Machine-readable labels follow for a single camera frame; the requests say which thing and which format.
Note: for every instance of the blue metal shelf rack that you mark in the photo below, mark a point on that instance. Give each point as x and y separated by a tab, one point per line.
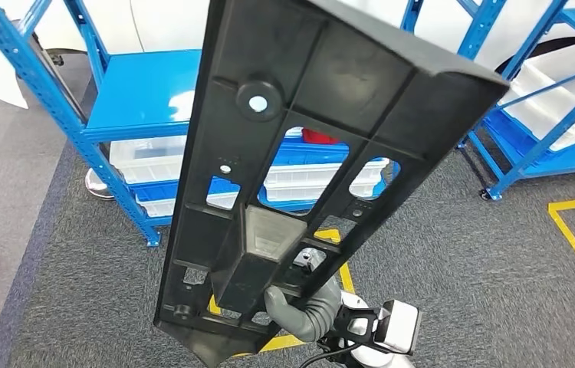
135	91

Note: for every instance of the black metal bar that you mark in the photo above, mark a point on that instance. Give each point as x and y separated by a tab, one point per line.
59	76

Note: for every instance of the black plastic frame part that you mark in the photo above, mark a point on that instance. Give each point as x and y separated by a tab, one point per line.
318	76

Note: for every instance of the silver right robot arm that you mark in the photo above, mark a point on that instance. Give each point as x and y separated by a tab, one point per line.
323	310

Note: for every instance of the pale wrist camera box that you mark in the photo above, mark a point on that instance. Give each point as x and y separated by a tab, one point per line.
399	327

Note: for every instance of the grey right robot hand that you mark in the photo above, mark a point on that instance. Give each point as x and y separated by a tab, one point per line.
280	310

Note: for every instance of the red plastic item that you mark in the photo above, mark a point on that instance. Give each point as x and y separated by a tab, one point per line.
318	137

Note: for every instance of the white car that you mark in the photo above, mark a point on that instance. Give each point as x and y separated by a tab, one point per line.
165	25

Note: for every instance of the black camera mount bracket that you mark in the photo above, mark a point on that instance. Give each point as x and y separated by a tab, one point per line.
356	325

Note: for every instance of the blue wheeled shelf rack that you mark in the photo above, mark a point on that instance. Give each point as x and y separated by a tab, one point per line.
572	162

